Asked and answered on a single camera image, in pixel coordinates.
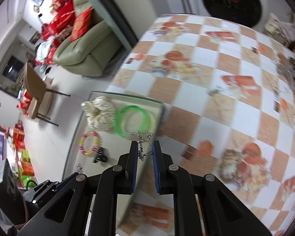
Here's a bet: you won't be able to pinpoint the small silver charm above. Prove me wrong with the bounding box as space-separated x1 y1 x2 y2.
207 86 223 96

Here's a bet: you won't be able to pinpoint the small black claw clip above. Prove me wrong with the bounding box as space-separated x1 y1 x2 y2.
93 147 108 164

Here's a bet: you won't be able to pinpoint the pink yellow bead bracelet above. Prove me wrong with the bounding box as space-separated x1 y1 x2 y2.
78 131 101 157

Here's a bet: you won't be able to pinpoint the grey jewelry tray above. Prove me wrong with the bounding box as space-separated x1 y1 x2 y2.
63 91 166 231

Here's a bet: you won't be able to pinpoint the yellow hanger hook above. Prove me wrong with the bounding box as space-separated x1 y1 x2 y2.
287 12 295 21

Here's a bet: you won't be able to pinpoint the beige chair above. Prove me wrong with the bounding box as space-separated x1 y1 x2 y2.
23 63 70 127

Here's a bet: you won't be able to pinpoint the checkered printed tablecloth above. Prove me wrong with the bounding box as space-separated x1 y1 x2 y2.
109 14 295 235

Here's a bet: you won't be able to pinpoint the silver chain earrings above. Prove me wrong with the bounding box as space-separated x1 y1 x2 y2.
137 132 153 161

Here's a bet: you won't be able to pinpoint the white washing machine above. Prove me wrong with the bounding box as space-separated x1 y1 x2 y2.
191 0 273 30

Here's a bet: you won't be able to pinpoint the green translucent bangle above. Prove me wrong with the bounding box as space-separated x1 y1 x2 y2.
113 105 150 139

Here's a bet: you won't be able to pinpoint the green leather sofa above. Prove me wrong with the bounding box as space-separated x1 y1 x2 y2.
53 0 123 77

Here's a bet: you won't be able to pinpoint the cream polka dot scrunchie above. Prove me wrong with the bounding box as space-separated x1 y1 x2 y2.
81 96 116 131

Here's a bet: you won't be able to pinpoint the pink clothes pile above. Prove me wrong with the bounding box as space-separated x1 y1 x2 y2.
264 12 295 45

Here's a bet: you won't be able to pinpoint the red cushion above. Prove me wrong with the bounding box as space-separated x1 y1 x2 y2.
70 6 93 42

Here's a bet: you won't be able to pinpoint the silver star hair clip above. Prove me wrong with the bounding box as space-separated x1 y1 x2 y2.
77 164 82 174

